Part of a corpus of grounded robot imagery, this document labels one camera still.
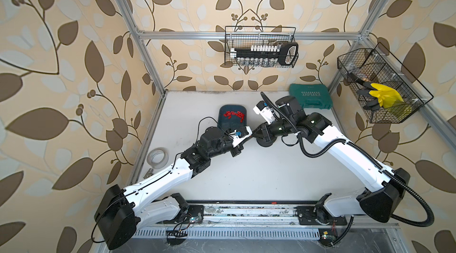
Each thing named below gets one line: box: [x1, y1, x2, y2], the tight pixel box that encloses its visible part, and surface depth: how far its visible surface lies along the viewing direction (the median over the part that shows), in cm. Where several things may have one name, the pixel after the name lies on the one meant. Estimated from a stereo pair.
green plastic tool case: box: [288, 83, 333, 110], surface depth 114 cm
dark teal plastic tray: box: [217, 104, 247, 131], surface depth 109 cm
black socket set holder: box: [229, 42, 299, 68], surface depth 86 cm
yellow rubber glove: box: [368, 82, 405, 109], surface depth 68 cm
